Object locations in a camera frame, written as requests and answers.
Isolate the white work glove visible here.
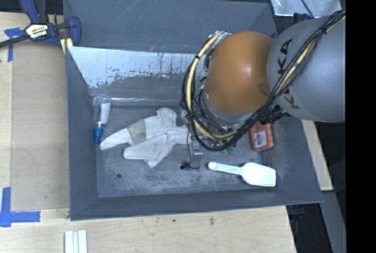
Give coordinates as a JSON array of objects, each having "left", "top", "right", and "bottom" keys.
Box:
[{"left": 99, "top": 107, "right": 192, "bottom": 169}]

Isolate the white plastic scoop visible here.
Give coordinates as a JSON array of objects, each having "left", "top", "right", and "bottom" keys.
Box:
[{"left": 207, "top": 161, "right": 277, "bottom": 188}]

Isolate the orange packet with barcode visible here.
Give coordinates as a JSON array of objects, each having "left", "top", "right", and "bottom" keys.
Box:
[{"left": 249, "top": 122, "right": 276, "bottom": 153}]

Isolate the clear plastic bottle blue cap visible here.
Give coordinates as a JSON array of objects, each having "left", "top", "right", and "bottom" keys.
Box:
[{"left": 92, "top": 94, "right": 113, "bottom": 145}]

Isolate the grey metal bin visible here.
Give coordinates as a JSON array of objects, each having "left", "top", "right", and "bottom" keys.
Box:
[{"left": 62, "top": 0, "right": 324, "bottom": 221}]

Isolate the pale wood flat board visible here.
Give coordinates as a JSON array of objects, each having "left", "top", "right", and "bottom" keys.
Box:
[{"left": 10, "top": 14, "right": 72, "bottom": 212}]

